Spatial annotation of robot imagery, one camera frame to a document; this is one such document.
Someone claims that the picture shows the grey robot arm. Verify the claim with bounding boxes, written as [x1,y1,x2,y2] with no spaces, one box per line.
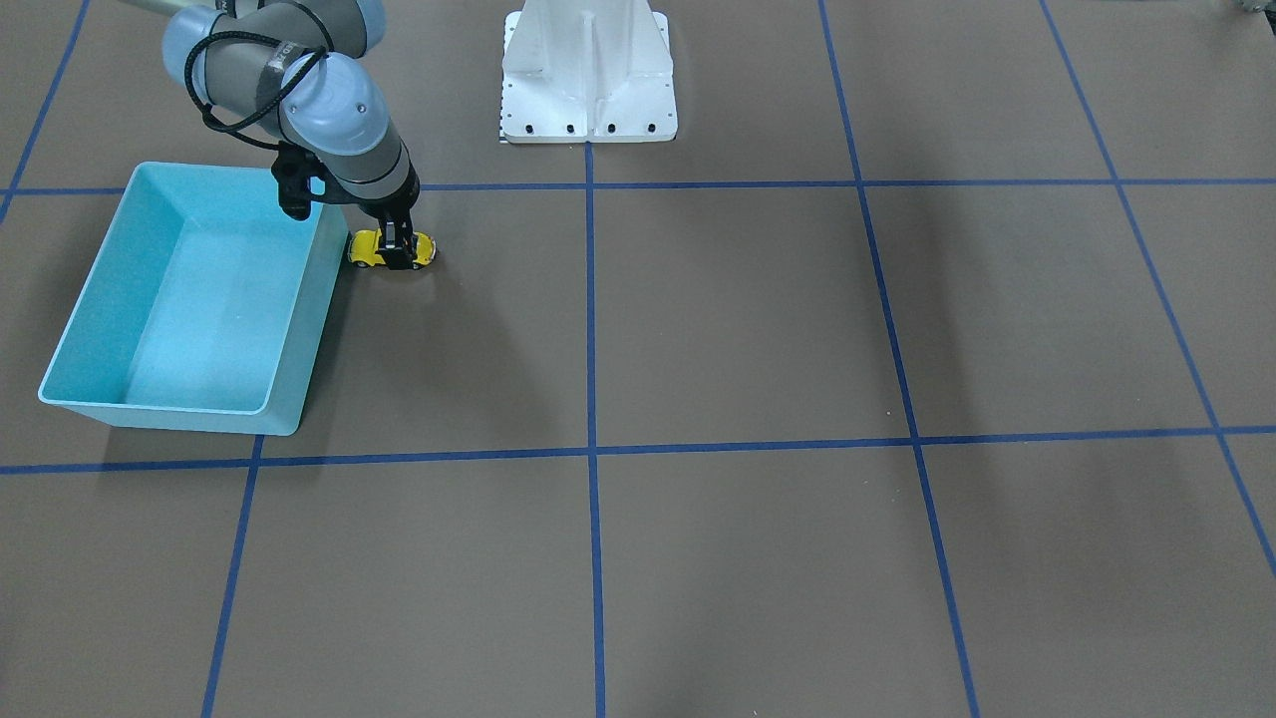
[142,1,436,270]

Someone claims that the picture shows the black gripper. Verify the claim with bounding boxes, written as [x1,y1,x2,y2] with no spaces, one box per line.
[345,176,420,270]

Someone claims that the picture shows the white metal mount base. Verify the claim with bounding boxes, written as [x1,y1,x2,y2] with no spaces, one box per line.
[498,1,679,145]

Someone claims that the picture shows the light blue plastic bin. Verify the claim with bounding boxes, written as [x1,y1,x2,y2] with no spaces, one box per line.
[38,161,348,436]

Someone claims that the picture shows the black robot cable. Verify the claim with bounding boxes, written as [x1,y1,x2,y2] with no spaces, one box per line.
[184,31,330,153]

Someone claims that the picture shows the yellow beetle toy car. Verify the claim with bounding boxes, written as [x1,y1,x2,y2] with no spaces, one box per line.
[347,230,438,270]

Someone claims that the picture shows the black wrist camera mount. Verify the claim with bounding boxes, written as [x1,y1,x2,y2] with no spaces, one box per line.
[271,142,350,221]

